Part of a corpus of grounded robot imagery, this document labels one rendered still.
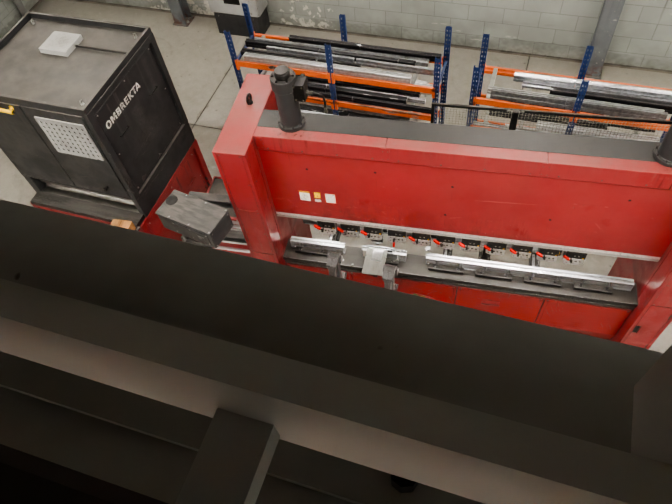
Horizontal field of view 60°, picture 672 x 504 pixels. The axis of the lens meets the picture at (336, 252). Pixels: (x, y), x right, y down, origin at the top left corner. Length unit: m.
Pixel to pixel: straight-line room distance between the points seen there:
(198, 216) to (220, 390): 4.16
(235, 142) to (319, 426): 4.08
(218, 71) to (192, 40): 0.91
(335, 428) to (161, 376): 0.06
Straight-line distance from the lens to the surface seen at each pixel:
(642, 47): 8.56
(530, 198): 4.30
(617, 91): 6.02
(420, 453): 0.17
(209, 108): 8.20
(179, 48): 9.41
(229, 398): 0.18
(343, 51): 6.21
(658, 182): 4.22
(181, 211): 4.40
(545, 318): 5.51
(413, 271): 5.08
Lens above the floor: 5.17
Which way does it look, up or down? 55 degrees down
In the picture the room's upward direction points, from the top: 9 degrees counter-clockwise
